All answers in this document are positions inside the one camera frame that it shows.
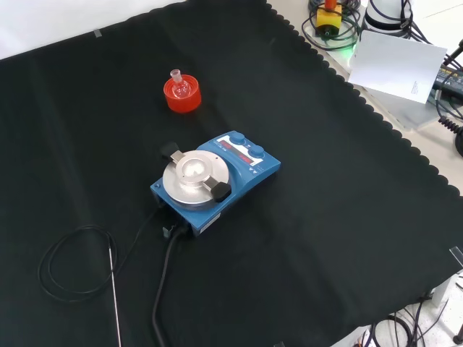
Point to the clear glass round-bottom flask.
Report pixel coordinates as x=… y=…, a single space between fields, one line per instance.
x=179 y=90

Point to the heater with blue base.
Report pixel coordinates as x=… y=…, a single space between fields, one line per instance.
x=231 y=203

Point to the black bench cloth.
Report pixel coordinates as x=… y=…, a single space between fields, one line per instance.
x=325 y=180

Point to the thin metal temperature probe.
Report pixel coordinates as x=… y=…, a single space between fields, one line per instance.
x=115 y=289

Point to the yellow stop button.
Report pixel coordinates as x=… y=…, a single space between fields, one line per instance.
x=328 y=19

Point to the grey metal plate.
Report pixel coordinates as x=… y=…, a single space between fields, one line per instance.
x=416 y=116

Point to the grey tape strip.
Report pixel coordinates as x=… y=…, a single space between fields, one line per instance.
x=97 y=33

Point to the pale white board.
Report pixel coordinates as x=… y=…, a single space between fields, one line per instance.
x=394 y=65

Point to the black box with yellow print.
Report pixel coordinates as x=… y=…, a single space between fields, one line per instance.
x=450 y=79

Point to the clear tape strip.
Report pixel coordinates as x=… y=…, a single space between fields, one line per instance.
x=457 y=254

